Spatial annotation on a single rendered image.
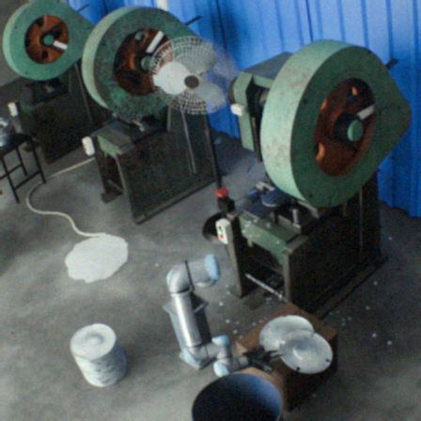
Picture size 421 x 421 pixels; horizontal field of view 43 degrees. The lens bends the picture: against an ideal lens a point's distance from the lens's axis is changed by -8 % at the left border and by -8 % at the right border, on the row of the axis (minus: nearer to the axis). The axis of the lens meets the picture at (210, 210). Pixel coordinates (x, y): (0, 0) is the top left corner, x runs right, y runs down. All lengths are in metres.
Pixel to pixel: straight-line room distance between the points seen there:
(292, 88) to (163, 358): 1.87
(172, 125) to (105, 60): 0.98
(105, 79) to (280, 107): 1.72
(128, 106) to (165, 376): 1.87
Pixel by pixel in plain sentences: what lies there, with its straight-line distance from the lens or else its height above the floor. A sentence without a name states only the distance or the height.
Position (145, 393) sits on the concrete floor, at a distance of 3.38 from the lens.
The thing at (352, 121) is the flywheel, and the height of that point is 1.38.
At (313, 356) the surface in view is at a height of 0.39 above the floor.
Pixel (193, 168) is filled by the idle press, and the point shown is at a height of 0.18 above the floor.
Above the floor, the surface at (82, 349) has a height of 0.26.
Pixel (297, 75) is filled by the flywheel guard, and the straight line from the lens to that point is 2.48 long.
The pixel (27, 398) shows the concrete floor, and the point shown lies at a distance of 3.64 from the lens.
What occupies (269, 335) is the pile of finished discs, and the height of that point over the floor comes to 0.36.
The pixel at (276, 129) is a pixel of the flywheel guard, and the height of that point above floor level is 1.46.
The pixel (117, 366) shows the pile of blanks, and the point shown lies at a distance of 3.42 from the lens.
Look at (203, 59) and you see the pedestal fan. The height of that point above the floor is 1.41.
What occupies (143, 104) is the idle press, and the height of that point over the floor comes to 1.02.
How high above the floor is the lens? 2.62
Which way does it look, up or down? 35 degrees down
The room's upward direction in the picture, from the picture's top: 11 degrees counter-clockwise
